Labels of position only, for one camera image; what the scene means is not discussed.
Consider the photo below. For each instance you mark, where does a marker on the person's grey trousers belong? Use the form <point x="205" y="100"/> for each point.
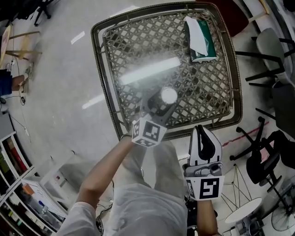
<point x="166" y="166"/>

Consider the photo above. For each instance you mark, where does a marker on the person's white shirt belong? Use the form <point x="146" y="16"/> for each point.
<point x="143" y="212"/>

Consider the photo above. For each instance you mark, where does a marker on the person's right forearm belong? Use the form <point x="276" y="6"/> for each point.
<point x="206" y="219"/>

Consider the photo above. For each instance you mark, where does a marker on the green and white tissue pack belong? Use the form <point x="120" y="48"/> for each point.
<point x="200" y="39"/>

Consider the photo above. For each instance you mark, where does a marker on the orange block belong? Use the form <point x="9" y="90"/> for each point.
<point x="27" y="189"/>

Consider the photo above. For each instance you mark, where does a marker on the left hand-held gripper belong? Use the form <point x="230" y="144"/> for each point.
<point x="149" y="132"/>

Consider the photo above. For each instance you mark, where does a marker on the white storage cabinet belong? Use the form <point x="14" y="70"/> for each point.
<point x="7" y="129"/>

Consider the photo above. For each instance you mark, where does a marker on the person's left forearm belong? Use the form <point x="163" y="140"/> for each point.
<point x="103" y="175"/>

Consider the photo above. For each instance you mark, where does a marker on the small blue object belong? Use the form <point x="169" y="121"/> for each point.
<point x="41" y="203"/>

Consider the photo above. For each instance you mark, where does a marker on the rattan glass-top coffee table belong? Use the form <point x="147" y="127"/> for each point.
<point x="143" y="46"/>

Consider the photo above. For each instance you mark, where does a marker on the white cup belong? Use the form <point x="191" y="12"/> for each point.
<point x="169" y="95"/>

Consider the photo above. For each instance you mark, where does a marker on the black floor fan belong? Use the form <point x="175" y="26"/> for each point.
<point x="284" y="215"/>

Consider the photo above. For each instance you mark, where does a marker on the light grey black-legged chair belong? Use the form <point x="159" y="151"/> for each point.
<point x="269" y="46"/>

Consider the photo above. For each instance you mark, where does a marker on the dark grey chair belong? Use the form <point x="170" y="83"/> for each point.
<point x="284" y="108"/>

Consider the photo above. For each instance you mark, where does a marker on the black office chair pink cushion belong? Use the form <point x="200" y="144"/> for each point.
<point x="260" y="163"/>

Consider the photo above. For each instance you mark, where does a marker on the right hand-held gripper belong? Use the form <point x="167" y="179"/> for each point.
<point x="208" y="186"/>

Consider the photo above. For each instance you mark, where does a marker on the red seat wooden chair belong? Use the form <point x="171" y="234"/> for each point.
<point x="232" y="18"/>

